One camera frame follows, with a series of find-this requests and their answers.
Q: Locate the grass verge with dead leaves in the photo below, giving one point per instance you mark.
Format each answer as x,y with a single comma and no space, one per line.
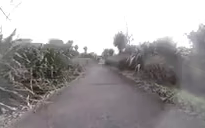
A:
43,96

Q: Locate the row of flax bushes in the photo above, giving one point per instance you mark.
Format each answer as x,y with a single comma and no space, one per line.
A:
30,63

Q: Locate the large leafy tree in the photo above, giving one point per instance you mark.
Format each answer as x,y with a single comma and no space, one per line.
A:
203,36

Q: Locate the small distant trees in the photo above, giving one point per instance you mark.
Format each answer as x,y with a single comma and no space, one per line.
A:
107,52

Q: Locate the leafy grass verge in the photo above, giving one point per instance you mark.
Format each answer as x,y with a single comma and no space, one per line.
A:
191,100

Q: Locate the dark round tree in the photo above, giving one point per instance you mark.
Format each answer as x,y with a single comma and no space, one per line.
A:
120,40

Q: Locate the bushes and flax plants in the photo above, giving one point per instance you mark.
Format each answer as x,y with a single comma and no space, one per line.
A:
156,60

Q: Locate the grey asphalt path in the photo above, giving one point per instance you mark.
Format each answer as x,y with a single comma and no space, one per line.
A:
100,98

